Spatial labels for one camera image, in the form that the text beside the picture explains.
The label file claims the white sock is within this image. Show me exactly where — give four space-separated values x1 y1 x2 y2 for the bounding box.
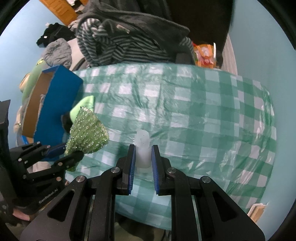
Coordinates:
135 130 152 168

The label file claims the lime green cloth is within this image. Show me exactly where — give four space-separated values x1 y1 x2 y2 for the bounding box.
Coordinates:
70 95 96 121

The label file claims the dark grey fleece jacket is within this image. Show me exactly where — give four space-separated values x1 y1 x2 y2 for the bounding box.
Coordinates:
76 0 190 63

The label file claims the grey puffer jacket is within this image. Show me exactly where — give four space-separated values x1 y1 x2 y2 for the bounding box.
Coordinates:
43 38 72 70

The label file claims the black hanging coat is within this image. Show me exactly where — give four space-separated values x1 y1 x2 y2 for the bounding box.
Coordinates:
166 0 235 66

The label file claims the black clothes pile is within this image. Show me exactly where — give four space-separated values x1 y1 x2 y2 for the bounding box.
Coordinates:
36 22 77 48

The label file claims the green checked tablecloth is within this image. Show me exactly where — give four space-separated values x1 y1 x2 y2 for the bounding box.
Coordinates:
65 62 277 231

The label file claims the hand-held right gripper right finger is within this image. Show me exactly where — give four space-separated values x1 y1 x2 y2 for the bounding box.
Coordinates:
151 144 265 241

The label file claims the blue cardboard box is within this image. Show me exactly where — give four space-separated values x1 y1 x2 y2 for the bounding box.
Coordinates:
22 65 84 142

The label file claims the white bedding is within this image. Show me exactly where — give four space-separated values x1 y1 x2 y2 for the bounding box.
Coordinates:
68 38 89 71

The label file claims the grey striped sweater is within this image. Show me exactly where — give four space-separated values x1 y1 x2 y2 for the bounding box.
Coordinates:
76 19 195 66

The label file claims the orange bag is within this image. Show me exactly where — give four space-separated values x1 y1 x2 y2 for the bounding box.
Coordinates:
193 43 218 69

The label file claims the person's left hand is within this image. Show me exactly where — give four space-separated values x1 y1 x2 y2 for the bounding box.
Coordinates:
11 207 31 221

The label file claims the beige cardboard piece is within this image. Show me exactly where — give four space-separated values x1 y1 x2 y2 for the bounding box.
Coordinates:
247 202 270 217

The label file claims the small black cloth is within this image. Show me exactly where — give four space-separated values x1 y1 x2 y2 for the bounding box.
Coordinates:
60 112 74 133

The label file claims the wooden wardrobe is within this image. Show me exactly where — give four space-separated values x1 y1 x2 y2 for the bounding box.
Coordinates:
39 0 88 26

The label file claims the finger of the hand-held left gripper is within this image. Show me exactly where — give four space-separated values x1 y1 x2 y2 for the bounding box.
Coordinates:
17 142 67 163
23 150 84 183

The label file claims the green glittery cloth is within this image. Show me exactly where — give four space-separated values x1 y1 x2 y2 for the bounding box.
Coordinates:
65 106 110 172

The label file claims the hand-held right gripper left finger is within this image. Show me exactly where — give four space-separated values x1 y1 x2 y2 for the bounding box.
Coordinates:
20 144 137 241

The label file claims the white radiator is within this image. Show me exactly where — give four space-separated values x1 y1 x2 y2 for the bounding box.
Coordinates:
220 35 237 76

